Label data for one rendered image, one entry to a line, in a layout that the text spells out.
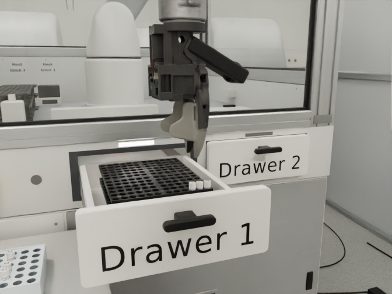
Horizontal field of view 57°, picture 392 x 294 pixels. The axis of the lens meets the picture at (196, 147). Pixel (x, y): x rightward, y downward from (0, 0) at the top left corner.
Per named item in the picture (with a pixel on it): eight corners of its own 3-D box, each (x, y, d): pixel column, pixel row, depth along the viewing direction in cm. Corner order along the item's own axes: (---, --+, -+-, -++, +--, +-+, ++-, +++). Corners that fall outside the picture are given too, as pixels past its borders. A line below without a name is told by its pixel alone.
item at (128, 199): (213, 191, 64) (213, 188, 64) (111, 205, 58) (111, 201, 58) (209, 188, 65) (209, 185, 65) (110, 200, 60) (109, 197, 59)
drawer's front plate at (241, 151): (307, 174, 98) (310, 135, 96) (208, 186, 88) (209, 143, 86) (303, 172, 100) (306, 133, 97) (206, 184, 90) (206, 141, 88)
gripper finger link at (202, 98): (190, 128, 60) (187, 76, 59) (200, 128, 60) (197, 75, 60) (200, 129, 55) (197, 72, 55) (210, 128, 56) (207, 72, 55)
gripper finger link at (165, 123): (158, 149, 65) (158, 98, 61) (189, 146, 67) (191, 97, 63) (163, 155, 62) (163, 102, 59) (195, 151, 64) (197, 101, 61)
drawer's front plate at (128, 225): (268, 251, 58) (272, 187, 56) (81, 289, 49) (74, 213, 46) (262, 246, 60) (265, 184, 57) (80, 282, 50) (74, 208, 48)
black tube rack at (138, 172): (212, 221, 65) (213, 188, 64) (114, 237, 59) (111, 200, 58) (176, 184, 85) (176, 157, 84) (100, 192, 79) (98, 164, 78)
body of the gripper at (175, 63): (148, 100, 61) (146, 25, 58) (196, 98, 64) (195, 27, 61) (159, 104, 54) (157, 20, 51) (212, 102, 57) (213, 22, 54)
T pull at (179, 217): (216, 225, 50) (216, 216, 49) (164, 234, 47) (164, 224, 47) (207, 215, 53) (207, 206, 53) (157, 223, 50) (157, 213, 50)
